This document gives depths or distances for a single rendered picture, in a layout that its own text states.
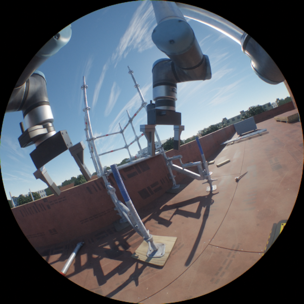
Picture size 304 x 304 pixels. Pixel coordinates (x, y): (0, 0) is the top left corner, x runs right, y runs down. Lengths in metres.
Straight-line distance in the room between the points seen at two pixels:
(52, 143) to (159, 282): 0.87
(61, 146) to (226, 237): 1.01
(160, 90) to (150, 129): 0.14
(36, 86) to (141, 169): 1.63
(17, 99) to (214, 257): 1.06
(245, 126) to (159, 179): 5.19
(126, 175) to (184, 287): 1.50
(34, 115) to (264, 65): 0.63
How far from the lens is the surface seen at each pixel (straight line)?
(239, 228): 0.96
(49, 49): 0.20
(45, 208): 1.79
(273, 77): 0.46
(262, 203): 1.16
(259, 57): 0.44
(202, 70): 0.35
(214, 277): 0.78
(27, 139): 0.25
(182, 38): 0.24
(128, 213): 0.84
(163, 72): 0.38
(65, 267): 1.35
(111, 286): 0.98
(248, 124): 6.02
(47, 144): 0.30
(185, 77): 0.37
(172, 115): 0.37
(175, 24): 0.27
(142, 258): 0.96
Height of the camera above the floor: 0.76
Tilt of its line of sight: 1 degrees up
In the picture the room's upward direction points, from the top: 20 degrees counter-clockwise
